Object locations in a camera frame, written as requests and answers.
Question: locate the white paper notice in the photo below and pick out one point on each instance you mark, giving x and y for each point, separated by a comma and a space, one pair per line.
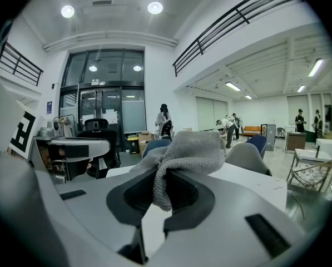
112, 116

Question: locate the black backpack rig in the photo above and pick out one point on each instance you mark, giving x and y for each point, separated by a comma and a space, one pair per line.
167, 129

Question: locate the black metal frame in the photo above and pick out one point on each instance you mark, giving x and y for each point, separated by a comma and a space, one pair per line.
261, 129

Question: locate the brown cardboard box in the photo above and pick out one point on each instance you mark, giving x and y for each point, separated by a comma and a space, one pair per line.
146, 140

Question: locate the black framed glass entrance door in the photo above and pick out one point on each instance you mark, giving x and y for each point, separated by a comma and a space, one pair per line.
104, 104

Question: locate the round ceiling light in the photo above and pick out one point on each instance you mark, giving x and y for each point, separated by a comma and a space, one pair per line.
154, 7
68, 11

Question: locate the dark blue chair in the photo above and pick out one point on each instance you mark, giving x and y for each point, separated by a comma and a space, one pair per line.
154, 146
258, 143

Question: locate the white ceiling pipe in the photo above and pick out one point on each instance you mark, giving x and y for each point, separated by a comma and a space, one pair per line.
110, 37

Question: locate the ceiling air vent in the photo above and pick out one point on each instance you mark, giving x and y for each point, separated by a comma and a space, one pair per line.
101, 2

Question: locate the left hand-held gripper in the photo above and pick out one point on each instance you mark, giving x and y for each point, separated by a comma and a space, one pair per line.
24, 132

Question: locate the grey upholstered chair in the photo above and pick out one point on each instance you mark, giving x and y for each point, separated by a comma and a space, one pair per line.
247, 156

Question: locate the frosted glass panel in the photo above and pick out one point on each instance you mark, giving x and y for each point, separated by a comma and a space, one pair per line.
133, 117

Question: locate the grey glass door cabinet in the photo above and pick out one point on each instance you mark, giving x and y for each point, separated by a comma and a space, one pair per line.
270, 136

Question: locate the orange sofa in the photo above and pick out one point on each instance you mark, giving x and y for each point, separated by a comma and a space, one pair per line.
253, 129

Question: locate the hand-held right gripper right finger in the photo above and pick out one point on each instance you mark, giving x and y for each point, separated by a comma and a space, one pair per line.
224, 232

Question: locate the black office chair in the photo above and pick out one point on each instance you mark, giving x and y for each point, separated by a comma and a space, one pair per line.
96, 124
101, 146

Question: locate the dark rattan chair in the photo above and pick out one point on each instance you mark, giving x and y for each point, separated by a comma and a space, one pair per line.
280, 132

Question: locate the grey cloth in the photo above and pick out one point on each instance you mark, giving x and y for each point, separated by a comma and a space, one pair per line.
188, 152

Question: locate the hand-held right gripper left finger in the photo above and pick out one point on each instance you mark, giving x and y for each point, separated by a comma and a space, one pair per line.
85, 218

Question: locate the brown wooden cabinet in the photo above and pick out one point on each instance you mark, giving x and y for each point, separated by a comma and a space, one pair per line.
296, 140

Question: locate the yellow and black bin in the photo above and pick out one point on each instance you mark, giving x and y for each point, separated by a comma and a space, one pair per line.
133, 145

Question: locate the ceiling light tube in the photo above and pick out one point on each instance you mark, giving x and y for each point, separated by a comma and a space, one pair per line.
233, 86
316, 67
248, 96
301, 88

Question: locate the exit sign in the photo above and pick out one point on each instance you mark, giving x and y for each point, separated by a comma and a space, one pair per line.
99, 82

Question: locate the black balcony railing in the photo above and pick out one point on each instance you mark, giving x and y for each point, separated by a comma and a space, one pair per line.
18, 64
235, 18

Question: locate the blue wall poster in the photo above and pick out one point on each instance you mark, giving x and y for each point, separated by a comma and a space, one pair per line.
49, 107

